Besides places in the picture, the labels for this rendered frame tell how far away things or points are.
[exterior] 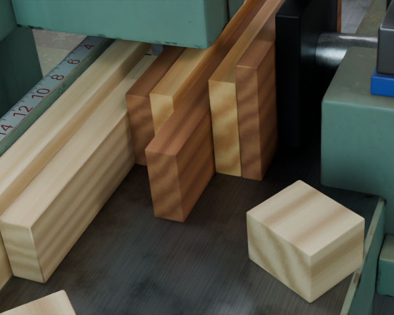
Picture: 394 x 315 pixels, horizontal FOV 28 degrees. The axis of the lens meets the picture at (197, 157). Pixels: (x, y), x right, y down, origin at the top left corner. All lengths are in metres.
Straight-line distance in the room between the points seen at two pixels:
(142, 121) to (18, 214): 0.10
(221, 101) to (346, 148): 0.08
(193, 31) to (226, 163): 0.08
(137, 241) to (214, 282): 0.05
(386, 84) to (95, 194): 0.17
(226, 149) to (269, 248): 0.09
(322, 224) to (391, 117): 0.08
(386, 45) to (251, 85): 0.08
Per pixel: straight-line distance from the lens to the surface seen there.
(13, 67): 0.70
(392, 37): 0.42
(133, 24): 0.49
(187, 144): 0.43
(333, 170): 0.46
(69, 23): 0.51
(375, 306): 0.50
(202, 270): 0.42
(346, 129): 0.44
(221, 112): 0.45
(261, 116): 0.45
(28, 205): 0.41
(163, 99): 0.45
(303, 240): 0.38
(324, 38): 0.49
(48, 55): 0.86
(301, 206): 0.40
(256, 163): 0.46
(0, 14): 0.52
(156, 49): 0.53
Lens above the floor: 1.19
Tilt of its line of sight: 36 degrees down
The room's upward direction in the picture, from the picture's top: 6 degrees counter-clockwise
